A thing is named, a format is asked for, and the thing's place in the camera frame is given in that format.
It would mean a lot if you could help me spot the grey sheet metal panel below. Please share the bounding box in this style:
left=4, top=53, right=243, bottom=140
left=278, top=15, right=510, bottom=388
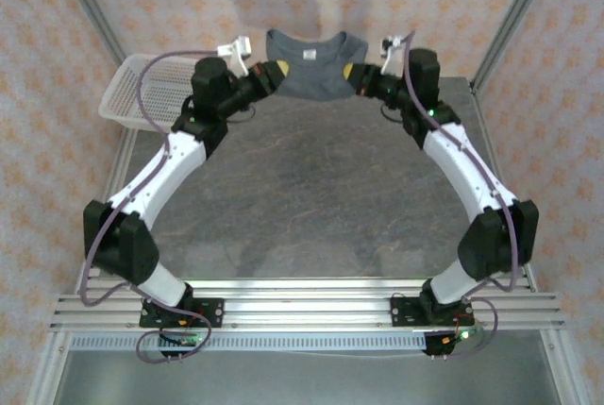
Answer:
left=51, top=350, right=562, bottom=405

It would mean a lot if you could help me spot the white perforated plastic basket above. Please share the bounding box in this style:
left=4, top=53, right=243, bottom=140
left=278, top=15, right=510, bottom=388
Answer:
left=97, top=53, right=209, bottom=131

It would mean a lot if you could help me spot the grey slotted cable duct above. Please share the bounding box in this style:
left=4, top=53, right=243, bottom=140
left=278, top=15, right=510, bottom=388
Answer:
left=70, top=332, right=428, bottom=352

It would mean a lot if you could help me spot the grey t-shirt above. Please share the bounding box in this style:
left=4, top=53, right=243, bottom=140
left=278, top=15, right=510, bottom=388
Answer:
left=264, top=29, right=370, bottom=102

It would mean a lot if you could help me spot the aluminium frame post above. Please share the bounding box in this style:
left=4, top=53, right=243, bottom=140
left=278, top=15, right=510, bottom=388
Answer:
left=50, top=0, right=127, bottom=69
left=469, top=0, right=562, bottom=94

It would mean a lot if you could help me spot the wide aluminium base rail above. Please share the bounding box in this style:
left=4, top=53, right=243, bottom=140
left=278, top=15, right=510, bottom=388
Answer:
left=49, top=277, right=567, bottom=331

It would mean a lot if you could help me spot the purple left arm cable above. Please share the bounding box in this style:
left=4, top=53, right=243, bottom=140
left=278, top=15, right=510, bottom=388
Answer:
left=78, top=48, right=214, bottom=364

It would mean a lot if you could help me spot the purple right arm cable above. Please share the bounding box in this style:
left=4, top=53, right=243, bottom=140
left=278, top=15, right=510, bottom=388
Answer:
left=400, top=29, right=520, bottom=360

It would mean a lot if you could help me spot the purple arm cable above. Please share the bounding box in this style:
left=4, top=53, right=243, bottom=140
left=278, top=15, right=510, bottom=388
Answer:
left=78, top=48, right=214, bottom=364
left=400, top=29, right=520, bottom=360

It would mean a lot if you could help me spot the black cable clamp bracket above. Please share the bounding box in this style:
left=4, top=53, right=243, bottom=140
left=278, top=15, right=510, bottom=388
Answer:
left=158, top=332, right=188, bottom=360
left=421, top=331, right=461, bottom=360

